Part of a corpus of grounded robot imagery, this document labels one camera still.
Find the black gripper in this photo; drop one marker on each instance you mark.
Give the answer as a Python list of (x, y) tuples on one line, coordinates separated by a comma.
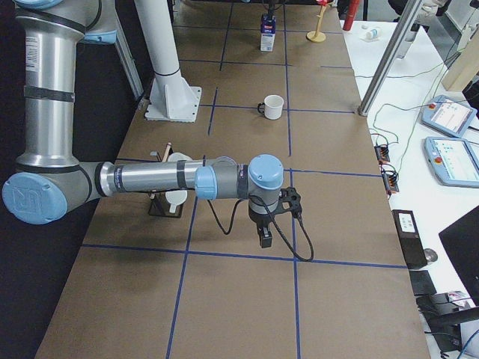
[(260, 218)]

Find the white mug with black handle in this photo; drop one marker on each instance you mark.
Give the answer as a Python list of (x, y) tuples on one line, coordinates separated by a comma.
[(271, 107)]

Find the milk carton blue top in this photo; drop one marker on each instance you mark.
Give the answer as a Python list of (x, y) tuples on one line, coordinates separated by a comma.
[(267, 32)]

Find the white mug lower in rack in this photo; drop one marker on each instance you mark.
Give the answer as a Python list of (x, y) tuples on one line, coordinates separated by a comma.
[(175, 199)]

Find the white mug in rack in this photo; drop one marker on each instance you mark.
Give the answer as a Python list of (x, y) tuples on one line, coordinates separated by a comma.
[(175, 157), (175, 199)]

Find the white mug upper in rack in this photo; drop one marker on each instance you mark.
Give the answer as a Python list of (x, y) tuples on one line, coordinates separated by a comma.
[(175, 157)]

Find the lower orange connector box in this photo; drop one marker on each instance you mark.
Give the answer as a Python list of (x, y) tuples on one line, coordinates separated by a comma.
[(390, 181)]

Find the orange connector box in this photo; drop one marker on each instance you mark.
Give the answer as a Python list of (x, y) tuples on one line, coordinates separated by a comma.
[(382, 153), (390, 181)]

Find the black box with white label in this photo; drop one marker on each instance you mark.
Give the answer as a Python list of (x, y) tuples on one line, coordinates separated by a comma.
[(409, 238)]

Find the upper orange connector box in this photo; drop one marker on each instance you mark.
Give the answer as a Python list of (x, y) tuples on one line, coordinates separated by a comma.
[(382, 153)]

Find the silver round knob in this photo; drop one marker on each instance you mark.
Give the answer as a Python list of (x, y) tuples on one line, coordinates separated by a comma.
[(430, 255)]

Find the black monitor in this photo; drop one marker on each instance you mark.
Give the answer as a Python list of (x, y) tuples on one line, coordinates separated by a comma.
[(460, 241)]

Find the lower teach pendant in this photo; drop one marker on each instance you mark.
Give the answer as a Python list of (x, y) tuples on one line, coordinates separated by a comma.
[(453, 161)]

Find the teach pendant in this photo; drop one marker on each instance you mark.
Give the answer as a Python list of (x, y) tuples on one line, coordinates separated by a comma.
[(448, 116), (453, 161)]

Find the wooden mug tree stand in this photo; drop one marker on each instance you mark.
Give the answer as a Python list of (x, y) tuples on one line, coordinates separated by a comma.
[(317, 36)]

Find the upper teach pendant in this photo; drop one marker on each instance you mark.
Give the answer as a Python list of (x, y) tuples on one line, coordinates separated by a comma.
[(448, 116)]

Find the white bottle lying on desk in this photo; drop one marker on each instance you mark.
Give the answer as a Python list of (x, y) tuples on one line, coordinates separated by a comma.
[(372, 33)]

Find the red bottle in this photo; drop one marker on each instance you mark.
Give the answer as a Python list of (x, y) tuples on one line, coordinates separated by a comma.
[(352, 9)]

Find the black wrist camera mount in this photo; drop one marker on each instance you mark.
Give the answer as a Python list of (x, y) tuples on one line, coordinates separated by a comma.
[(290, 201)]

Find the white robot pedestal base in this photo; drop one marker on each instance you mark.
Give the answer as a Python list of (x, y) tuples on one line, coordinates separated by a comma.
[(171, 97)]

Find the aluminium frame post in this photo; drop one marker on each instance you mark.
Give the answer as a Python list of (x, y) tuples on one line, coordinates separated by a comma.
[(402, 38)]

